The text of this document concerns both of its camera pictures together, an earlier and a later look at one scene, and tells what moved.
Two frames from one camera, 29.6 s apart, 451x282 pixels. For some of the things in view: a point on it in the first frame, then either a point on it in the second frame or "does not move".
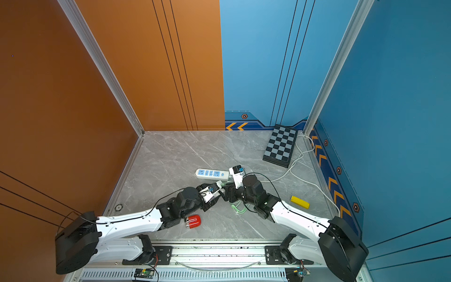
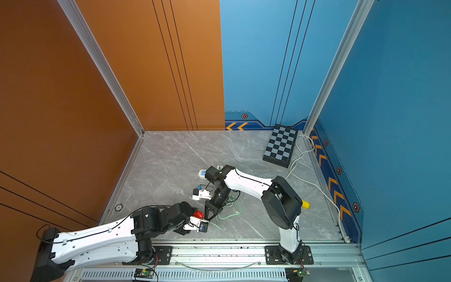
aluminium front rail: [208, 264] does not move
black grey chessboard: [280, 148] does not move
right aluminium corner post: [361, 13] does not move
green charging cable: [235, 207] -> [228, 206]
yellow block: [300, 202] does not move
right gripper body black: [241, 194] -> [217, 200]
